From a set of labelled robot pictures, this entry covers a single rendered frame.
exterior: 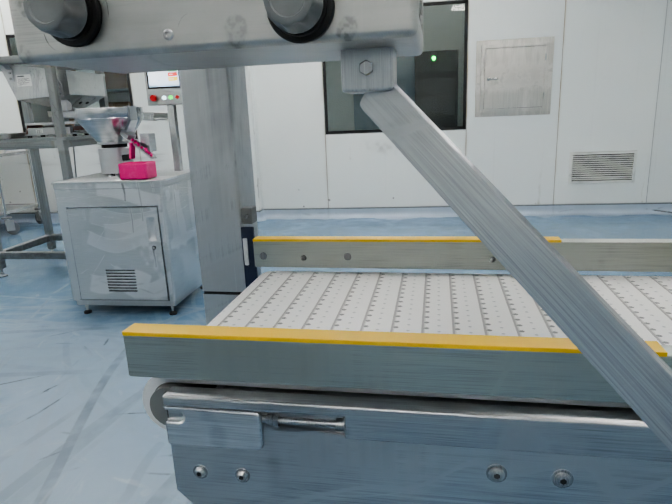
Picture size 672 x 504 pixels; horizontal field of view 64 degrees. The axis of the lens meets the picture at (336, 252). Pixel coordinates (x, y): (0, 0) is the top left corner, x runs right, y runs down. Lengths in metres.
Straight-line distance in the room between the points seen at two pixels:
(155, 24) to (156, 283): 2.79
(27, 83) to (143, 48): 3.96
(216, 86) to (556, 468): 0.50
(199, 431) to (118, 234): 2.72
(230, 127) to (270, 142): 4.99
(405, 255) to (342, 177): 4.92
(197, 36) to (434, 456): 0.29
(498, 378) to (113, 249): 2.88
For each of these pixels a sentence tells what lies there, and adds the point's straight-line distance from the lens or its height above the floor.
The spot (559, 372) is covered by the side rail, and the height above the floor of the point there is 0.90.
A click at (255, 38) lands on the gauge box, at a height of 1.10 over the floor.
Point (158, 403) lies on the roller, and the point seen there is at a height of 0.86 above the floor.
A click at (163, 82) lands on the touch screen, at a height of 1.26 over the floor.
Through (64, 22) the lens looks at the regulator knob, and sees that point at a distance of 0.32.
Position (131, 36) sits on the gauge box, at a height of 1.10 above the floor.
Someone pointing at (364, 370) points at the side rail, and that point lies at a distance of 0.35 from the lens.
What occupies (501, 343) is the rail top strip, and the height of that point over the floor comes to 0.92.
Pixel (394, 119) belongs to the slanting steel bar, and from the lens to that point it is 0.31.
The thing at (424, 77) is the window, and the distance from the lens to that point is 5.44.
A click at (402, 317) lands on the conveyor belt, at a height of 0.88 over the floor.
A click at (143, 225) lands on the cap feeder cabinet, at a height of 0.52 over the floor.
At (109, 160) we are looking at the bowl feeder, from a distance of 3.31.
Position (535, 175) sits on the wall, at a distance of 5.59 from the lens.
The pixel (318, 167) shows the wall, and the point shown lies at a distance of 5.54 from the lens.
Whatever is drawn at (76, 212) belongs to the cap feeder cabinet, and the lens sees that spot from 3.19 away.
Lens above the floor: 1.06
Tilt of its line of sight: 15 degrees down
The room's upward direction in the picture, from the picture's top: 2 degrees counter-clockwise
